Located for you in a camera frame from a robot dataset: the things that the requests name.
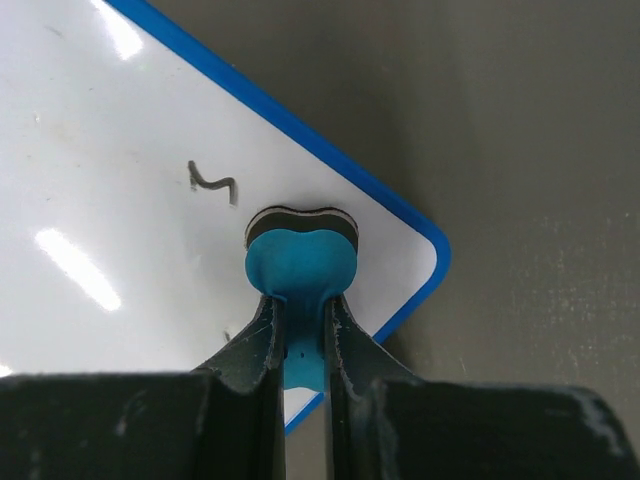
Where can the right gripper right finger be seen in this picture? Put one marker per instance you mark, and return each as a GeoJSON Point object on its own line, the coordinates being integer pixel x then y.
{"type": "Point", "coordinates": [384, 422]}

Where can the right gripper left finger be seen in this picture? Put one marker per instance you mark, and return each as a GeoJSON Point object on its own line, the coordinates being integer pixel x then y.
{"type": "Point", "coordinates": [222, 420]}

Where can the blue felt eraser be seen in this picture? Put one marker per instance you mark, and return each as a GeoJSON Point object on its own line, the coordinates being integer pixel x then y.
{"type": "Point", "coordinates": [303, 258]}

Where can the blue framed whiteboard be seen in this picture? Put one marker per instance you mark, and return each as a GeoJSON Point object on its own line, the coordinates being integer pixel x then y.
{"type": "Point", "coordinates": [132, 160]}

